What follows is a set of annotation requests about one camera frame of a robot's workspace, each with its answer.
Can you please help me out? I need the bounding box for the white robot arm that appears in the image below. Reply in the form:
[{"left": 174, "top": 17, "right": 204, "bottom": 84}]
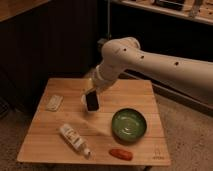
[{"left": 87, "top": 37, "right": 213, "bottom": 108}]

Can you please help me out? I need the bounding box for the green ceramic bowl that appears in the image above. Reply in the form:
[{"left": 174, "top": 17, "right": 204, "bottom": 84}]
[{"left": 111, "top": 108, "right": 147, "bottom": 142}]

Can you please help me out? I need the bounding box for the white lotion tube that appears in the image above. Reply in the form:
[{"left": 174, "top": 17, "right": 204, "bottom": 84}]
[{"left": 59, "top": 124, "right": 91, "bottom": 157}]

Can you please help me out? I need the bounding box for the wooden table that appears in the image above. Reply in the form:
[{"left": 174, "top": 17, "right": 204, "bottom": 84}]
[{"left": 17, "top": 78, "right": 171, "bottom": 166}]

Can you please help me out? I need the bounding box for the red oblong object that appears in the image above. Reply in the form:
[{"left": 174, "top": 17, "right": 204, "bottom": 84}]
[{"left": 109, "top": 149, "right": 133, "bottom": 161}]

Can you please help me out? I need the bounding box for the vertical metal pole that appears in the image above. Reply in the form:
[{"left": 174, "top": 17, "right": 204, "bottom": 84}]
[{"left": 107, "top": 0, "right": 111, "bottom": 40}]

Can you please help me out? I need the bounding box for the wooden shelf with items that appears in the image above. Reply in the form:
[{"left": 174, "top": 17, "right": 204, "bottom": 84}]
[{"left": 112, "top": 0, "right": 213, "bottom": 26}]

